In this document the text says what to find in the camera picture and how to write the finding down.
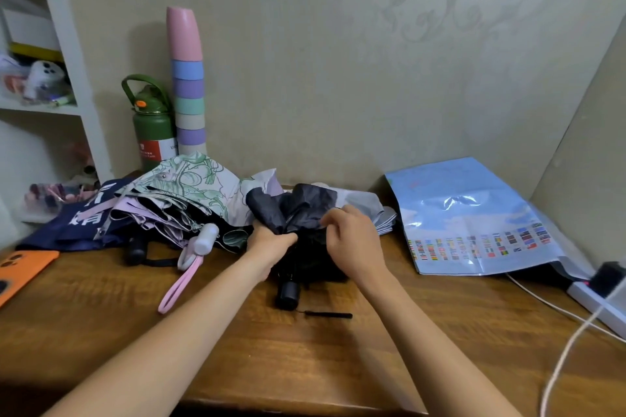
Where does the person's left hand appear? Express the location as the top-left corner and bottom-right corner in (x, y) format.
(246, 220), (298, 282)

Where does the person's right hand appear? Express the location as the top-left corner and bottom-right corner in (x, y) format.
(320, 205), (388, 289)

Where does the black folding umbrella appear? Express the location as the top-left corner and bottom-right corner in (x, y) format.
(246, 183), (354, 321)

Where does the person's right forearm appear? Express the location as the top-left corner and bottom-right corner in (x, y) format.
(359, 266), (525, 417)

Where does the person's left forearm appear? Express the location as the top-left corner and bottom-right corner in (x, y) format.
(41, 250), (271, 417)

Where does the light grey folding umbrella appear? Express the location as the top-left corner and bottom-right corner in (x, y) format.
(313, 182), (398, 237)

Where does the green floral folding umbrella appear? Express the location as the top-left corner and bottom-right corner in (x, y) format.
(95, 152), (284, 315)

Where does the folded map in plastic sleeve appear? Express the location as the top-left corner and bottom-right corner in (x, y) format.
(385, 157), (595, 280)

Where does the green insulated water bottle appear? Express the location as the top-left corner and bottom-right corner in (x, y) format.
(121, 74), (178, 159)

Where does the stack of pastel cups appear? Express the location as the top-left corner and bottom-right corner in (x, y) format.
(166, 6), (208, 157)

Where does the navy blue folding umbrella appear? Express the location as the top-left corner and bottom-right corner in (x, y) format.
(17, 177), (179, 268)

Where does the clear container of pink items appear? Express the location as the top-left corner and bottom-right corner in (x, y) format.
(21, 181), (100, 225)

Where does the orange phone case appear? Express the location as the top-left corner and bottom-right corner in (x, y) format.
(0, 250), (60, 308)

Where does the white shelf unit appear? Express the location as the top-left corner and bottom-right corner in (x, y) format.
(0, 0), (115, 237)

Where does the white power strip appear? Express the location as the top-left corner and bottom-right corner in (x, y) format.
(566, 280), (626, 340)

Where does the black charger plug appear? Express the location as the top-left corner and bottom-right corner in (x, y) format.
(588, 261), (626, 298)

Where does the white toy figure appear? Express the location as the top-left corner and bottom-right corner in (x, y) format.
(23, 60), (66, 101)

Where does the yellow box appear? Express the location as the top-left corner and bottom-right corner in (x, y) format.
(9, 42), (63, 64)

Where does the white box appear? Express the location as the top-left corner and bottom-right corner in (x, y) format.
(1, 7), (60, 50)

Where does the thin white cable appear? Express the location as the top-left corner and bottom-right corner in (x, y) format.
(505, 273), (626, 333)

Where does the thick white cable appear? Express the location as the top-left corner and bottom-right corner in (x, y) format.
(539, 285), (626, 417)

